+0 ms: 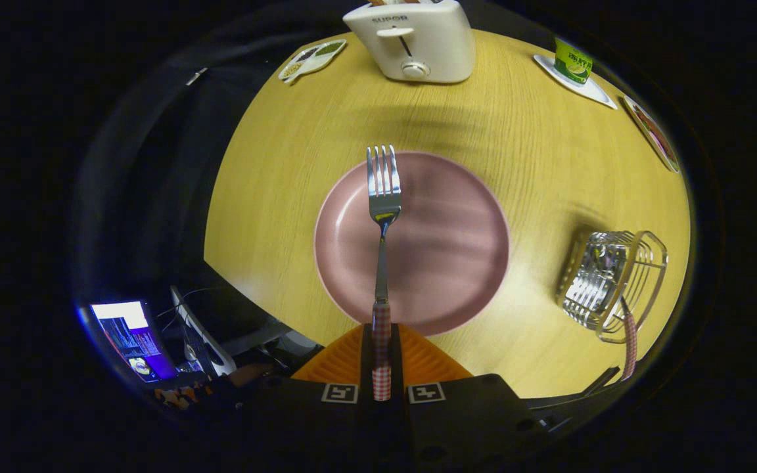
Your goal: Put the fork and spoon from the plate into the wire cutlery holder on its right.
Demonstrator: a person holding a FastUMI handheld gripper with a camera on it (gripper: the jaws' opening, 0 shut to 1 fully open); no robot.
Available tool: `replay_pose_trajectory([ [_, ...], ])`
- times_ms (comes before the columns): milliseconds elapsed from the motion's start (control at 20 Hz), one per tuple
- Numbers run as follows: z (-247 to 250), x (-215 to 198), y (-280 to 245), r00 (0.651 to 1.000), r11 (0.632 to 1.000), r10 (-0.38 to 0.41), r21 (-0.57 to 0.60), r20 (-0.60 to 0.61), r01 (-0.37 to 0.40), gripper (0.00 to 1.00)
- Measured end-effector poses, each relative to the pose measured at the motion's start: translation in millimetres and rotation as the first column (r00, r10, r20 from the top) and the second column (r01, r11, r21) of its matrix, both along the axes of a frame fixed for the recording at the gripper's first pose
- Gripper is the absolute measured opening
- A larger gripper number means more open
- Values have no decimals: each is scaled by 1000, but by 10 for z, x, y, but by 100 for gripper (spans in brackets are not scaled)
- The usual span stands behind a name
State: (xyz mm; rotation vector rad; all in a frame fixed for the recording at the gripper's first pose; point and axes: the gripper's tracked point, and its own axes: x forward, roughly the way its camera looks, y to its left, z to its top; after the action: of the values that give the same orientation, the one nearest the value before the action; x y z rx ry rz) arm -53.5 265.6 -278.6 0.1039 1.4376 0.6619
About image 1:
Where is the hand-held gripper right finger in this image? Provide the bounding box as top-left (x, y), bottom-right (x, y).
top-left (392, 323), bottom-right (570, 473)

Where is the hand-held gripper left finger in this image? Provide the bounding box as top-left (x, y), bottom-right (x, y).
top-left (221, 323), bottom-right (375, 473)

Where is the metal fork checked handle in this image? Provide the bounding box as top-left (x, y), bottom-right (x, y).
top-left (366, 145), bottom-right (402, 401)

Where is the metal spoon checked handle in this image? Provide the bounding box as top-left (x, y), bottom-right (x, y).
top-left (579, 240), bottom-right (639, 382)

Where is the pink plate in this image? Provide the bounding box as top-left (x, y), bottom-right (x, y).
top-left (313, 151), bottom-right (511, 337)

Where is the dark laptop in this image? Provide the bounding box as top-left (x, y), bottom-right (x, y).
top-left (170, 286), bottom-right (238, 376)

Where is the person's dark patterned clothing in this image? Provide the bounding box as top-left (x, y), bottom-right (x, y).
top-left (152, 361), bottom-right (300, 421)

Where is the black metal bar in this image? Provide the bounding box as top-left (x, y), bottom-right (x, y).
top-left (581, 366), bottom-right (622, 397)

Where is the metal drain basket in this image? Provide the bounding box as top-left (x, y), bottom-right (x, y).
top-left (556, 230), bottom-right (669, 344)

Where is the lit computer monitor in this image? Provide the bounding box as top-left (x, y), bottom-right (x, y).
top-left (89, 301), bottom-right (177, 383)

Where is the white divided condiment dish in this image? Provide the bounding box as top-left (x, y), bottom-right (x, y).
top-left (278, 39), bottom-right (348, 85)

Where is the white toaster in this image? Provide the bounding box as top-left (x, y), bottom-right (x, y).
top-left (343, 0), bottom-right (476, 84)

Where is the white coaster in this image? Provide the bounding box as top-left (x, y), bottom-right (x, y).
top-left (534, 54), bottom-right (618, 110)

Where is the white food plate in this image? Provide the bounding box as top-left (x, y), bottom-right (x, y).
top-left (623, 95), bottom-right (680, 173)

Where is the brown meat piece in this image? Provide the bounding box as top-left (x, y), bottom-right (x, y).
top-left (635, 105), bottom-right (672, 155)

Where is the green tea bottle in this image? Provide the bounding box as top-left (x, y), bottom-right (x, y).
top-left (553, 36), bottom-right (594, 86)

